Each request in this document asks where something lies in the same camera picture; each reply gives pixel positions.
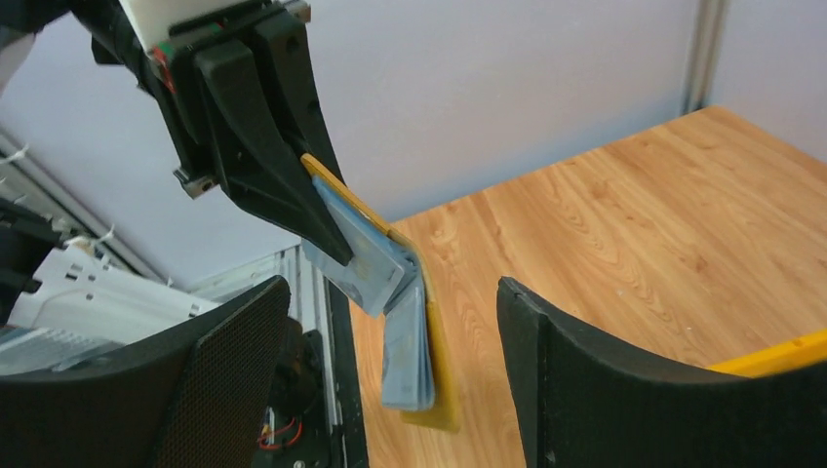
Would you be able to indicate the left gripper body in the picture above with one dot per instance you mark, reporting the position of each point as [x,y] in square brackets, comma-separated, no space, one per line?
[172,78]

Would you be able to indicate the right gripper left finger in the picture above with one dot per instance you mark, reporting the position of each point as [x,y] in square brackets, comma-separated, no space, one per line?
[189,396]

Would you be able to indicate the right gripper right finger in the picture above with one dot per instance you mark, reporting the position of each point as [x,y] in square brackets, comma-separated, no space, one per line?
[586,398]

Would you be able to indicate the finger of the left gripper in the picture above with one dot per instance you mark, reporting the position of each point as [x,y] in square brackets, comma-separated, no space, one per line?
[263,177]
[287,78]

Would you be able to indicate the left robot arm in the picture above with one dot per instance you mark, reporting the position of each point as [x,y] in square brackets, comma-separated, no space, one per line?
[88,299]

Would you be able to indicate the yellow three-compartment bin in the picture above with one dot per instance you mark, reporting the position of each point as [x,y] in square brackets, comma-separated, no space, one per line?
[790,355]

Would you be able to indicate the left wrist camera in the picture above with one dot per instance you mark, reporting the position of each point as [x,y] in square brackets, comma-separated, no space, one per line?
[153,21]

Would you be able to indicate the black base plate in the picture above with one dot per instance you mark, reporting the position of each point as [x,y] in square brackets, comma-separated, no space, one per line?
[315,410]

